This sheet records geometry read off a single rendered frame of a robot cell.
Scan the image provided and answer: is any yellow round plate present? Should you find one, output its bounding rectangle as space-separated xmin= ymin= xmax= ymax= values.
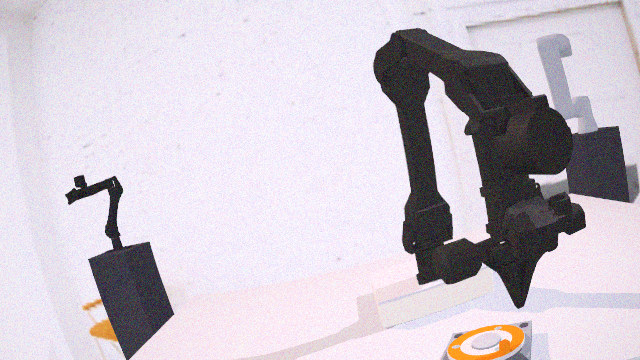
xmin=447 ymin=325 xmax=525 ymax=360

